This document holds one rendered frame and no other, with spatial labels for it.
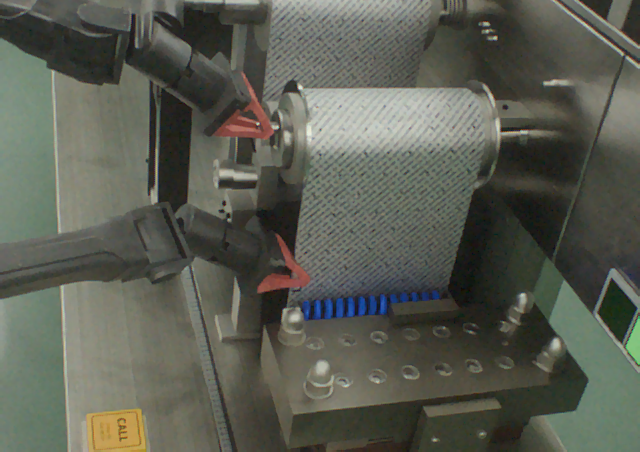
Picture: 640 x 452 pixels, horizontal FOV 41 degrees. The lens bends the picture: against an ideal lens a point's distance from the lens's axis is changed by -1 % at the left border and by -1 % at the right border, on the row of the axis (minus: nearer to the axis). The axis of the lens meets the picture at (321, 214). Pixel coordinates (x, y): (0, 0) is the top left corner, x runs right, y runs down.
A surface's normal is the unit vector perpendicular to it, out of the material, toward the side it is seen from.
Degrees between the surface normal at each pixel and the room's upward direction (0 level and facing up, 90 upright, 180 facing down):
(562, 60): 90
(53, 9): 21
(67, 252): 41
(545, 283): 90
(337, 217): 90
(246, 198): 0
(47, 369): 0
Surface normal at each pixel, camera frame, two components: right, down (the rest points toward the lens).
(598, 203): -0.96, 0.04
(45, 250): 0.70, -0.43
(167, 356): 0.13, -0.82
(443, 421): 0.26, 0.56
